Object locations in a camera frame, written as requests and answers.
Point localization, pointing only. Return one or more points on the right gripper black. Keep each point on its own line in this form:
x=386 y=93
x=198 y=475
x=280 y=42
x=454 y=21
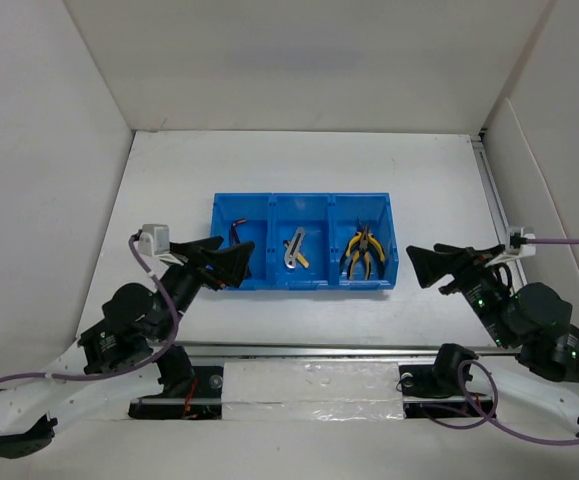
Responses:
x=428 y=264

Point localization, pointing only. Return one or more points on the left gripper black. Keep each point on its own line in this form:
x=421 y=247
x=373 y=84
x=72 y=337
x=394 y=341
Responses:
x=229 y=263

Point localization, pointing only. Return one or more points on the silver metal tool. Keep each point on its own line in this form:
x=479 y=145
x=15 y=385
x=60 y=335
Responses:
x=293 y=248

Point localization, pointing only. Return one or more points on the yellow utility knife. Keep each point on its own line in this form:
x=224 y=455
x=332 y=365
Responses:
x=299 y=257

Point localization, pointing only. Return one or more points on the large yellow needle-nose pliers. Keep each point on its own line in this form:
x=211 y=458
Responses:
x=357 y=249

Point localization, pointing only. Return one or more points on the small yellow needle-nose pliers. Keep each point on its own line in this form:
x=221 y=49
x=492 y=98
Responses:
x=378 y=257

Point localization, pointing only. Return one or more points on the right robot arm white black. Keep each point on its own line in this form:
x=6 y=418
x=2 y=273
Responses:
x=533 y=320

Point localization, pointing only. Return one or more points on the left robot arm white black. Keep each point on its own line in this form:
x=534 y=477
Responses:
x=131 y=352

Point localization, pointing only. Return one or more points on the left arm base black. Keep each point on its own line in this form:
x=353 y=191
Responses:
x=200 y=400

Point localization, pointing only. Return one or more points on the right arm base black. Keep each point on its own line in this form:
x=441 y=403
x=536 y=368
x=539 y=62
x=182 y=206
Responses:
x=425 y=397

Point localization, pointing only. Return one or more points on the blue bin left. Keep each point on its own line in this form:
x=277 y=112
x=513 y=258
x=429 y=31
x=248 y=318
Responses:
x=255 y=207

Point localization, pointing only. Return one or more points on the blue bin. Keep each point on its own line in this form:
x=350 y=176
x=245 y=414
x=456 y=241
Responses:
x=255 y=207
x=289 y=212
x=346 y=210

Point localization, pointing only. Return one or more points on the blue bin middle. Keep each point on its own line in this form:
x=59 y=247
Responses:
x=289 y=212

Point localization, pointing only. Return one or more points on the blue bin right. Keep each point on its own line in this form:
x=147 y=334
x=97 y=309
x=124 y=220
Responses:
x=346 y=210

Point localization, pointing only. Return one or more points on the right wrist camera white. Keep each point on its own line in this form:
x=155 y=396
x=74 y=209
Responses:
x=517 y=244

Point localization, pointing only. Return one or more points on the aluminium rail front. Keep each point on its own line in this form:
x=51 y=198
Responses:
x=250 y=351

